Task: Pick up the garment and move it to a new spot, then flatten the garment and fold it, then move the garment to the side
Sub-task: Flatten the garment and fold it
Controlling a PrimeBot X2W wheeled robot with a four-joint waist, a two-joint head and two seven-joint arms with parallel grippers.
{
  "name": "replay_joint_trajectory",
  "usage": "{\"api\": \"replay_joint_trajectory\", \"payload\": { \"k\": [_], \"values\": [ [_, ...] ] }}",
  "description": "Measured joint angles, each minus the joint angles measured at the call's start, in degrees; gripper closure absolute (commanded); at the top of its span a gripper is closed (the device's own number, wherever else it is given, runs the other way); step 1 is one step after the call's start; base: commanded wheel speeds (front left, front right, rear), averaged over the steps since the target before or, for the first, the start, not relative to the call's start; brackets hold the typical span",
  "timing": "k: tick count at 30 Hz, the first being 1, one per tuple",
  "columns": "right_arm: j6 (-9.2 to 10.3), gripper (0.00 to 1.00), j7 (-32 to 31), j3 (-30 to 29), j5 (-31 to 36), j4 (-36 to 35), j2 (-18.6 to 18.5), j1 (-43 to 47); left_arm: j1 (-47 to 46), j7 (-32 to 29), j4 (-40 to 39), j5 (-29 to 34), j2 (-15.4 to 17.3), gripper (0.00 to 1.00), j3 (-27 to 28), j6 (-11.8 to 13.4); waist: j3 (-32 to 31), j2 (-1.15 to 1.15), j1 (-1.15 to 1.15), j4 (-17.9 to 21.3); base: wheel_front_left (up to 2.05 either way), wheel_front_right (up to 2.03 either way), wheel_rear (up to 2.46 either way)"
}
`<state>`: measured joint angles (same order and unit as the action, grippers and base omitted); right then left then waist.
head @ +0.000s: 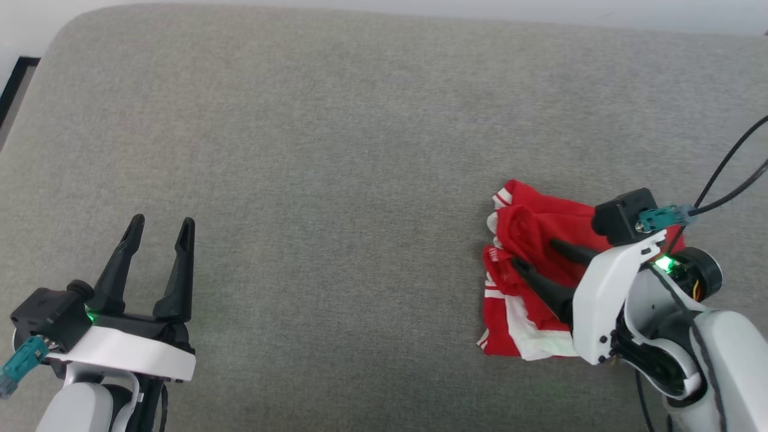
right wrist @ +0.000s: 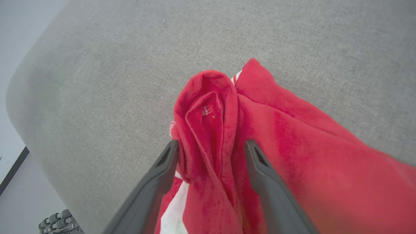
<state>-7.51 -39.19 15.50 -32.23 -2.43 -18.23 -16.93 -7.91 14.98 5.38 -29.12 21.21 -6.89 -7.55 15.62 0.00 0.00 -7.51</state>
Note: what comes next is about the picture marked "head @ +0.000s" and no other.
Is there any red garment with white stripes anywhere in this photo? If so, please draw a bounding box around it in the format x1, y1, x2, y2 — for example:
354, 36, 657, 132
477, 179, 688, 361

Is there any teal left camera connector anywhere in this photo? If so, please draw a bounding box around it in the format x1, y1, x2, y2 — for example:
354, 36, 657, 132
0, 335, 50, 400

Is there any teal camera connector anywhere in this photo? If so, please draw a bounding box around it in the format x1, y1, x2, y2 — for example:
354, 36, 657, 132
0, 335, 50, 400
637, 204, 700, 233

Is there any teal right camera connector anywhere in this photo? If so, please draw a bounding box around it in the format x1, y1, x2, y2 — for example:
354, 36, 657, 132
637, 204, 700, 233

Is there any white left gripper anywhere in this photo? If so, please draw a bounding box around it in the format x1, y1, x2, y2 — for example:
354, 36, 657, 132
45, 214, 197, 383

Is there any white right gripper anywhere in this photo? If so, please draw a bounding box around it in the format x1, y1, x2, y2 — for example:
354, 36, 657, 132
509, 230, 669, 367

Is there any grey fabric sofa cushion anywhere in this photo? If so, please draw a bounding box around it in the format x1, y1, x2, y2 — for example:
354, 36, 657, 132
0, 3, 768, 432

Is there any black right camera connector cable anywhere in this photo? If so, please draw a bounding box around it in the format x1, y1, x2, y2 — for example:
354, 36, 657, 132
695, 160, 768, 214

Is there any black frame strip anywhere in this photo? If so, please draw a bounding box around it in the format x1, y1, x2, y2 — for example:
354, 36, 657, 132
0, 56, 41, 128

